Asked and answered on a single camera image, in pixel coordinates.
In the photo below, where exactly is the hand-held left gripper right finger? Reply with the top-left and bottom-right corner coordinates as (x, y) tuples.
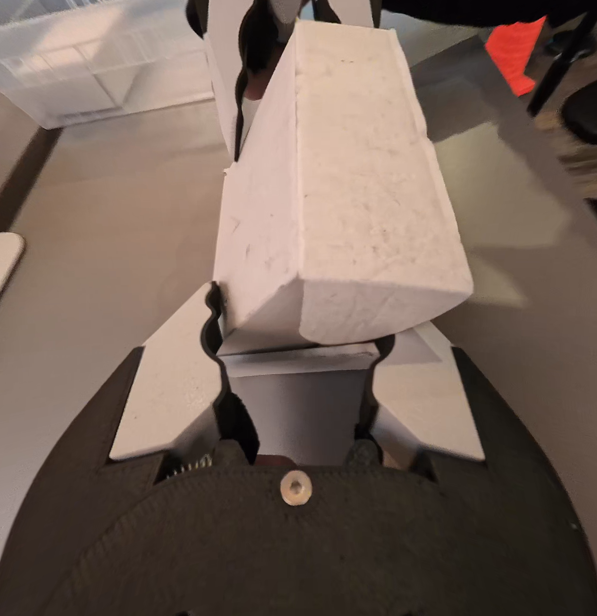
(357, 321), (487, 470)

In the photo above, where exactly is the orange cone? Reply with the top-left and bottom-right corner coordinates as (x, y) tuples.
(485, 16), (548, 98)

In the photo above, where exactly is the white cardboard box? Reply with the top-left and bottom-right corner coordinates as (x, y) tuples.
(213, 19), (474, 378)

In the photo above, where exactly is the clear plastic storage bin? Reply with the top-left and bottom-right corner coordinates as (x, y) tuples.
(0, 0), (217, 131)

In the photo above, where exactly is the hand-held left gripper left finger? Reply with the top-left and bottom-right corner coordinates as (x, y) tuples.
(110, 283), (228, 461)

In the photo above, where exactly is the white base document stand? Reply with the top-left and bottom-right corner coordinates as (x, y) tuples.
(0, 232), (26, 313)

